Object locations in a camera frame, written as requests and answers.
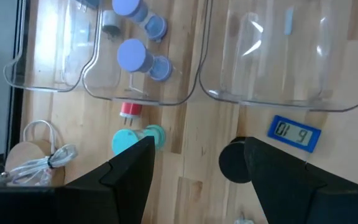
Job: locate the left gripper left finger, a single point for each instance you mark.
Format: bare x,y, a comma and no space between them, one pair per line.
110,193

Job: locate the clear plastic bin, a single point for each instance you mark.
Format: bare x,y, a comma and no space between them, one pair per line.
182,62
337,62
42,46

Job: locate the teal hourglass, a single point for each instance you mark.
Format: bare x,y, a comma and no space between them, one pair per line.
123,141

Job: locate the black hourglass blue sand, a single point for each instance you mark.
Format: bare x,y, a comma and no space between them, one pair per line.
232,161

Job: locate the white USB wall charger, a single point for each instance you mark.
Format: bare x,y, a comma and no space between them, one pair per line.
110,21

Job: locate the blue wall charger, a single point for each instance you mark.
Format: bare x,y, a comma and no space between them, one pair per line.
89,3

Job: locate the blue digital clock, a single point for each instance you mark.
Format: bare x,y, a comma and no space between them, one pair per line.
294,133

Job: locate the white cylindrical table lamp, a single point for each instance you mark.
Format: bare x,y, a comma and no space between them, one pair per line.
26,152

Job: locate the pale blue paper strip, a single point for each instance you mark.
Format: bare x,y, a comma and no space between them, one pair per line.
288,21

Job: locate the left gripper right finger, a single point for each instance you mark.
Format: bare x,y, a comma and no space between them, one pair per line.
291,193

